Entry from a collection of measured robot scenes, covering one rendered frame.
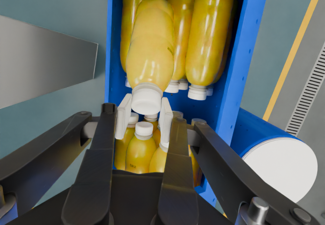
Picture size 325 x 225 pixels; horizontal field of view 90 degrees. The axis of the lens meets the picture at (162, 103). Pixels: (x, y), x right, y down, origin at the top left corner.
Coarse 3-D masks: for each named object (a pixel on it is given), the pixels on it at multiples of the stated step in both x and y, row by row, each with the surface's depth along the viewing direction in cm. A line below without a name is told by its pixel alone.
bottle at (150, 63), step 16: (144, 0) 29; (160, 0) 28; (144, 16) 26; (160, 16) 26; (144, 32) 23; (160, 32) 24; (144, 48) 21; (160, 48) 22; (128, 64) 22; (144, 64) 21; (160, 64) 21; (128, 80) 23; (144, 80) 21; (160, 80) 21
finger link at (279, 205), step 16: (208, 128) 13; (208, 144) 11; (224, 144) 11; (208, 160) 11; (224, 160) 9; (240, 160) 9; (208, 176) 11; (224, 176) 9; (240, 176) 8; (256, 176) 8; (224, 192) 9; (240, 192) 7; (256, 192) 7; (272, 192) 7; (224, 208) 8; (272, 208) 6; (288, 208) 6; (272, 224) 6; (288, 224) 6; (304, 224) 6; (320, 224) 6
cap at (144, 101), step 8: (136, 96) 20; (144, 96) 19; (152, 96) 20; (160, 96) 21; (136, 104) 20; (144, 104) 20; (152, 104) 20; (160, 104) 20; (144, 112) 22; (152, 112) 22
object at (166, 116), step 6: (162, 102) 19; (168, 102) 19; (162, 108) 18; (168, 108) 16; (162, 114) 17; (168, 114) 15; (162, 120) 17; (168, 120) 15; (162, 126) 16; (168, 126) 15; (162, 132) 15; (168, 132) 15; (162, 138) 16; (168, 138) 15
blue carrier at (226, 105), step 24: (120, 0) 35; (240, 0) 36; (264, 0) 24; (120, 24) 36; (240, 24) 22; (240, 48) 23; (120, 72) 40; (240, 72) 25; (120, 96) 42; (168, 96) 51; (216, 96) 43; (240, 96) 28; (216, 120) 42
